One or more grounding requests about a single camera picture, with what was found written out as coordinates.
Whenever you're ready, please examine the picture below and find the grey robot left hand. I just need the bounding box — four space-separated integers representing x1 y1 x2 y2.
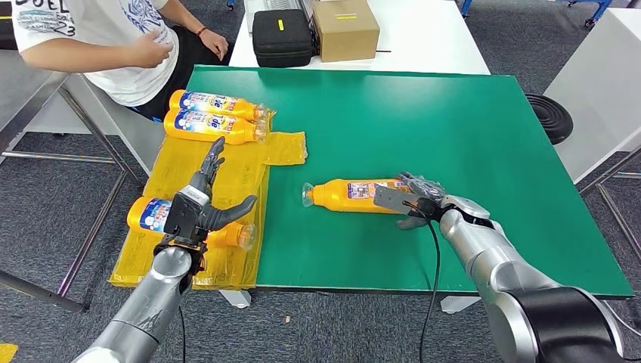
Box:
187 136 258 241

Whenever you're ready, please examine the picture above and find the person's right hand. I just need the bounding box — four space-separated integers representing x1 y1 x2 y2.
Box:
130 29 175 70

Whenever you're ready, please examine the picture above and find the person's left hand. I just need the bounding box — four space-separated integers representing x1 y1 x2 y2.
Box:
198 28 231 62

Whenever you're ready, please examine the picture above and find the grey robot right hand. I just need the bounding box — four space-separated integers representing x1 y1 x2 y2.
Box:
395 172 449 231

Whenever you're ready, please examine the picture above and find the orange detergent bottle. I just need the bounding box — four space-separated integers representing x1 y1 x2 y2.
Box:
169 88 270 122
302 178 417 216
163 107 269 146
125 195 257 252

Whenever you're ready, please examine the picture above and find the person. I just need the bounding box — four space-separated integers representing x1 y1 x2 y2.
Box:
11 0 232 123

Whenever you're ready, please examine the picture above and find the black carrying case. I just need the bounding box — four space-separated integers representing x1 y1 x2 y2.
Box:
0 14 18 51
252 8 315 69

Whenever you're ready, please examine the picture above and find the silver laptop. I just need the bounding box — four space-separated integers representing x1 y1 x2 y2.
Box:
243 0 317 35

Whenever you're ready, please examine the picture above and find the white desk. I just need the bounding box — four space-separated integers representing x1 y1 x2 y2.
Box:
25 75 169 176

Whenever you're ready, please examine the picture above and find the brown cardboard box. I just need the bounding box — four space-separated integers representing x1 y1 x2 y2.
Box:
312 0 381 64

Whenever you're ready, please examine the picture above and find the grey metal table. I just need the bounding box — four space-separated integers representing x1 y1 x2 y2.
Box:
0 50 144 314

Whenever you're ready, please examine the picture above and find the black ribbed round stool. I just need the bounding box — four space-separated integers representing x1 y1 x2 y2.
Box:
525 93 575 146

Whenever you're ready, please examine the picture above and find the white table with metal legs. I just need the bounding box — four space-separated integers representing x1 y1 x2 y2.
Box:
543 7 641 271

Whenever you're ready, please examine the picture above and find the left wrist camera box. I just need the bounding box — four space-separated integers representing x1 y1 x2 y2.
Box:
163 185 212 237

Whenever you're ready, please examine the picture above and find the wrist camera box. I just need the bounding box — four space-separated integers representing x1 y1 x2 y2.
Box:
373 185 443 222
163 185 212 237

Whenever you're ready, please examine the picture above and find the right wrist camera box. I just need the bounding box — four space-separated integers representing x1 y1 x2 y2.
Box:
373 185 443 222

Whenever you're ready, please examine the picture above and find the white floor cable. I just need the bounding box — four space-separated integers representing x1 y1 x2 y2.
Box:
605 300 641 337

